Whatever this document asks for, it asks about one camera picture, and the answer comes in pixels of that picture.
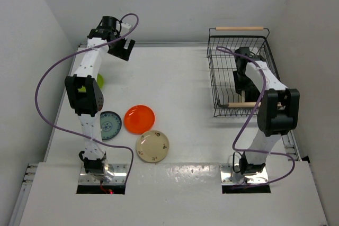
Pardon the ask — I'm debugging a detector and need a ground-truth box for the metal base plate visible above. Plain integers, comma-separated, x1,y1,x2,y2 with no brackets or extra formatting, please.
78,164,128,186
219,164,269,185

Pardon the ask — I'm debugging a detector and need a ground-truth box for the purple cable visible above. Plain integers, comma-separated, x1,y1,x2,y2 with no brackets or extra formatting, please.
34,13,140,184
216,46,296,189

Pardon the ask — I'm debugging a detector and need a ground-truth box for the cream plate with black patch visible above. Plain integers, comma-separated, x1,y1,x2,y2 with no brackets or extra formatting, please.
239,91,246,103

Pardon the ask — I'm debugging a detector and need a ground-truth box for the blue patterned plate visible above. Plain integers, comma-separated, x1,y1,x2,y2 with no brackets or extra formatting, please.
100,111,122,141

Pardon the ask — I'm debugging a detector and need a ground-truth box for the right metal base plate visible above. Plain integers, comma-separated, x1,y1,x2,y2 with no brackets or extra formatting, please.
219,164,269,185

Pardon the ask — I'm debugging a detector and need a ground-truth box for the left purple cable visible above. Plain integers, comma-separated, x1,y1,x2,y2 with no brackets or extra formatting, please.
34,13,140,184

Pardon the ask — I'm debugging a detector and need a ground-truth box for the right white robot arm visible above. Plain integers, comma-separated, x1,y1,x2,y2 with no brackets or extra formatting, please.
234,47,300,175

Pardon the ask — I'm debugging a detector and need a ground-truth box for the green plate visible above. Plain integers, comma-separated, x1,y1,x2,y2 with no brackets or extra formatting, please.
96,74,104,89

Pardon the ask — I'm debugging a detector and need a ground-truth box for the orange plate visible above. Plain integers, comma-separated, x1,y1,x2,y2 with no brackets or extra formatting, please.
123,105,155,134

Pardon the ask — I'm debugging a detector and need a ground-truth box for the black wire dish rack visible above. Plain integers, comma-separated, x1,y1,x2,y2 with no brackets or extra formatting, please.
207,28,280,116

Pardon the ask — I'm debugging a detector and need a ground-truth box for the cream plate with flowers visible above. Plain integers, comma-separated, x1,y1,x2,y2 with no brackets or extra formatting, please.
136,130,170,163

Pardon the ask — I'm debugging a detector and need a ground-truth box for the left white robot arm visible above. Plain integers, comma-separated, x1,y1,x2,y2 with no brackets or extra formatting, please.
65,16,135,176

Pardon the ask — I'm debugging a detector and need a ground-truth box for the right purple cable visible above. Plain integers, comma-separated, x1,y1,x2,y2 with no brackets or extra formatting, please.
216,46,296,189

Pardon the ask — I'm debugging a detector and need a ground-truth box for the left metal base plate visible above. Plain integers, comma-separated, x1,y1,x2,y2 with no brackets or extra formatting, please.
78,164,128,186

